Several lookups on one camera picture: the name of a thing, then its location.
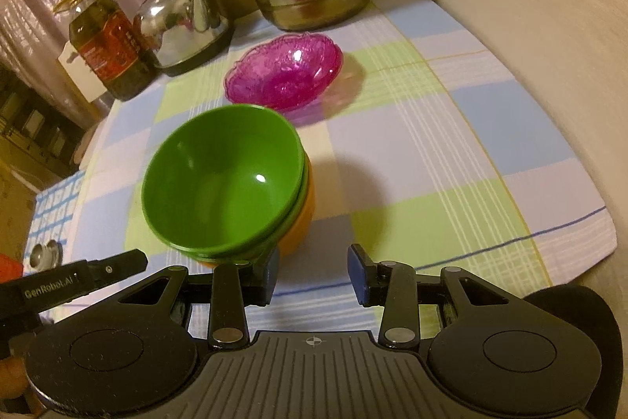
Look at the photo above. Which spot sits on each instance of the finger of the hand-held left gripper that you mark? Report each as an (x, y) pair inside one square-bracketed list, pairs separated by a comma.
[(117, 269)]

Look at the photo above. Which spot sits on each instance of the light green plastic bowl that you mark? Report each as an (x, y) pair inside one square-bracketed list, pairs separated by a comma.
[(289, 220)]

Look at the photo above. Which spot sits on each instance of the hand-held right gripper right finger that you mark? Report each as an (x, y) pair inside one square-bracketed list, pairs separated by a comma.
[(357, 274)]

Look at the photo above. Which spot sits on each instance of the cooking oil bottle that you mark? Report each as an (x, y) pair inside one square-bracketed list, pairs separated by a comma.
[(108, 51)]

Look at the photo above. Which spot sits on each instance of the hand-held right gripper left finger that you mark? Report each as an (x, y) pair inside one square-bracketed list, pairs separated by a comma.
[(272, 276)]

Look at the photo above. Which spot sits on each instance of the dark green plastic bowl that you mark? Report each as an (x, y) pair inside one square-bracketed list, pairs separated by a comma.
[(221, 173)]

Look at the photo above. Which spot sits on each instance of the steel kettle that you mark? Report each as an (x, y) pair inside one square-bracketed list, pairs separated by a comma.
[(181, 31)]

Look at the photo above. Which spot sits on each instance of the wooden shelf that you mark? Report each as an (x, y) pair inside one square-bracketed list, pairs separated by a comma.
[(29, 119)]

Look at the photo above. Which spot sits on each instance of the blue checked cloth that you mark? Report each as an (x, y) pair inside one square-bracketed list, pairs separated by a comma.
[(54, 203)]

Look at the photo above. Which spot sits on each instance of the pink patterned glass bowl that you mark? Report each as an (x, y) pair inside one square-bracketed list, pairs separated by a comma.
[(279, 65), (294, 101)]

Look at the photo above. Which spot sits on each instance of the orange plastic bowl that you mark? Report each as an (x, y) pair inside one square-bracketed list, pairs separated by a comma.
[(298, 238)]

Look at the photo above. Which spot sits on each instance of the red object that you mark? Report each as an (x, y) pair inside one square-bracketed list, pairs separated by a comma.
[(10, 266)]

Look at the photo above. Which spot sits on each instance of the round metal knob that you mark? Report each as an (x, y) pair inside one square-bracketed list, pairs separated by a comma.
[(45, 254)]

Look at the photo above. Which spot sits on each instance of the checked tablecloth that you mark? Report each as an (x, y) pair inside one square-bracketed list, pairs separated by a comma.
[(441, 129)]

